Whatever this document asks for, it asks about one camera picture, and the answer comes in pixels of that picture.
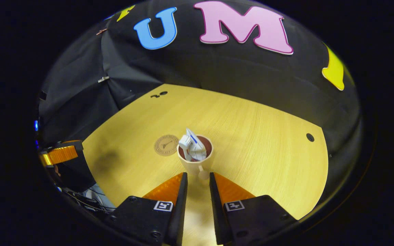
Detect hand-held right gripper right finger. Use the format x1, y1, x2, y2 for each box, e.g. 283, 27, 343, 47
209, 172, 298, 246

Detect round brown coaster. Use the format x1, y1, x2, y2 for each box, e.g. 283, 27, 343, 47
154, 134, 180, 156

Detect tangled dark cables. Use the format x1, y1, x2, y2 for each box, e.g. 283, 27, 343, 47
64, 183, 117, 212

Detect black backdrop cloth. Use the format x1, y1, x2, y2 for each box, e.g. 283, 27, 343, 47
38, 0, 363, 158

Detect white toothbrush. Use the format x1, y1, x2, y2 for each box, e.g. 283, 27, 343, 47
179, 134, 193, 159

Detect beige cup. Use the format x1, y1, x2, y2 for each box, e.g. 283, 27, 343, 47
177, 135, 214, 180

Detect white toothpaste tube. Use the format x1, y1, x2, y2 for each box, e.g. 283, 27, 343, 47
185, 128, 207, 162

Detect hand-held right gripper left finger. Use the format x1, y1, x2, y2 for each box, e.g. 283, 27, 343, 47
106, 172, 188, 246

